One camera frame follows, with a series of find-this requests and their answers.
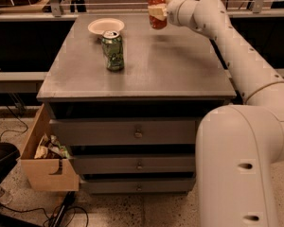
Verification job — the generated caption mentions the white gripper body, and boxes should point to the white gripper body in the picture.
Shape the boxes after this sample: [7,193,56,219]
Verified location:
[167,0,198,27]

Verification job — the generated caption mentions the white paper bowl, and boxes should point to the white paper bowl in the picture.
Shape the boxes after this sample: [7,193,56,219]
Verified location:
[88,18,125,36]

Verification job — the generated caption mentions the grey drawer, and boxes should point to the grey drawer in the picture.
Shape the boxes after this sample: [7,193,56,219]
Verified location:
[70,154,195,175]
[50,119,196,146]
[80,178,195,194]

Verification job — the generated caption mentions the black chair seat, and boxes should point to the black chair seat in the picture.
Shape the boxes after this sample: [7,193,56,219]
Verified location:
[0,143,20,183]

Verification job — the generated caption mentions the clear plastic cup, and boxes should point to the clear plastic cup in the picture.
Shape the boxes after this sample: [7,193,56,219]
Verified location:
[0,186,12,205]

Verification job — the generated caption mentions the grey drawer cabinet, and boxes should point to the grey drawer cabinet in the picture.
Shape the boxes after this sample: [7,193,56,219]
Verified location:
[37,14,236,182]

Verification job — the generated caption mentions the green soda can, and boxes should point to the green soda can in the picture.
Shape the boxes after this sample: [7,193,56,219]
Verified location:
[101,30,124,71]

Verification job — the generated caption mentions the black floor cable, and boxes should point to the black floor cable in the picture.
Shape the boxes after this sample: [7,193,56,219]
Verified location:
[0,192,90,227]

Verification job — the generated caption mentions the top grey drawer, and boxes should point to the top grey drawer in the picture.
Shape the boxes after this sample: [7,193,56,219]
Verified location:
[50,119,196,146]

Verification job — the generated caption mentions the open wooden side drawer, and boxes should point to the open wooden side drawer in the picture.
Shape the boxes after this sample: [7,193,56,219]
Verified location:
[20,105,79,192]

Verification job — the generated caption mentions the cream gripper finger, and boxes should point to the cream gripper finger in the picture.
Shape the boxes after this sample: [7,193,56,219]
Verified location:
[148,4,168,21]

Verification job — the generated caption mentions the snack bags in drawer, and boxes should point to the snack bags in drawer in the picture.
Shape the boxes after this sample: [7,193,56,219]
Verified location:
[34,133,70,159]

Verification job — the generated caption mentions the middle grey drawer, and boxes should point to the middle grey drawer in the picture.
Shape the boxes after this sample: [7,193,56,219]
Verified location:
[70,154,195,175]

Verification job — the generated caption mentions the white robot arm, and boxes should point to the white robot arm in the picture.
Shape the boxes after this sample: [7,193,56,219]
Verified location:
[148,0,284,227]

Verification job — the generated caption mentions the bottom grey drawer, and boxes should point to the bottom grey drawer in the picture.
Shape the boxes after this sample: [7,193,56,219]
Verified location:
[80,178,195,194]

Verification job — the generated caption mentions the red coke can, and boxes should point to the red coke can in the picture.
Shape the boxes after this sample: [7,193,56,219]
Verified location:
[148,0,167,29]

